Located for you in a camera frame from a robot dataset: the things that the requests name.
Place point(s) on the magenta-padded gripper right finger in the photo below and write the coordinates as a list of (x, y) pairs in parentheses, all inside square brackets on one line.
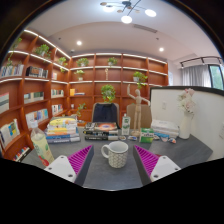
[(163, 166)]

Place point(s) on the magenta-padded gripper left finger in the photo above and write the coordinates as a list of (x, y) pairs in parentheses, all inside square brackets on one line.
[(61, 166)]

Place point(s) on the clear drink bottle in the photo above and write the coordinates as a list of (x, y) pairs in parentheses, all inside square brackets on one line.
[(41, 146)]

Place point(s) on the small colourful sticker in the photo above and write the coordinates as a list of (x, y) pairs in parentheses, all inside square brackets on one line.
[(122, 137), (132, 137), (172, 140), (160, 137)]

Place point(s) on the small green box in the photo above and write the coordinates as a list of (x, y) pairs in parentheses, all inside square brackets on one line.
[(146, 136)]

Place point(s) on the stack of colourful books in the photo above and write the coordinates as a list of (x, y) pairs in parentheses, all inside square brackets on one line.
[(62, 130)]

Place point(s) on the stack of white books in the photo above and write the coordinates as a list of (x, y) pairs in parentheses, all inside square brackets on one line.
[(165, 127)]

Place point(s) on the white vase with flowers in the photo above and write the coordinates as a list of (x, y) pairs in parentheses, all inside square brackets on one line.
[(185, 126)]

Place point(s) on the white mug, triangle pattern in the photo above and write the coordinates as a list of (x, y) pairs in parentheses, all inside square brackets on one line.
[(117, 155)]

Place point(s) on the tan chair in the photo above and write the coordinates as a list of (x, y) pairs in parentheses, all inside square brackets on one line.
[(146, 116)]

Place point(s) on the green and white carton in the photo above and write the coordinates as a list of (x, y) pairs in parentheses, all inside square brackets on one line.
[(125, 126)]

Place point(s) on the wooden artist mannequin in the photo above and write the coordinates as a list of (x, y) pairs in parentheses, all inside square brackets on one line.
[(137, 110)]

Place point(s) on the white desk partition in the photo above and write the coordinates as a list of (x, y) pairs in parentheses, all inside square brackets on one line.
[(206, 116)]

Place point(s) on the dark office chair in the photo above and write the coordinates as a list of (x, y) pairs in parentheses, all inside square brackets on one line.
[(105, 113)]

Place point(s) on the grey window curtain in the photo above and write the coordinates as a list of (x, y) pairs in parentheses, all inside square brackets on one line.
[(196, 76)]

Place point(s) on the window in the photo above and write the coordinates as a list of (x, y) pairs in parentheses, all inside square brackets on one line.
[(217, 77)]

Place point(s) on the round recessed ceiling light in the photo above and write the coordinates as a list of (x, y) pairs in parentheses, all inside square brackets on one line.
[(79, 43), (161, 49)]

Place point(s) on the ceiling air vent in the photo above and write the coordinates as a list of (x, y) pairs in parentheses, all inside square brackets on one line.
[(145, 28)]

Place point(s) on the branched ceiling lamp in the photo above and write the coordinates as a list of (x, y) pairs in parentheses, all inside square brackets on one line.
[(126, 13)]

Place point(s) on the white wall socket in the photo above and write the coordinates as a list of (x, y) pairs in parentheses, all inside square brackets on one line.
[(222, 131), (164, 105)]

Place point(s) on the wooden wall shelf unit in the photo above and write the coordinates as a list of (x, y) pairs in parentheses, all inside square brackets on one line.
[(96, 76)]

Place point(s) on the black track light rail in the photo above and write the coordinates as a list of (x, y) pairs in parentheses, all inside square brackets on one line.
[(200, 59)]

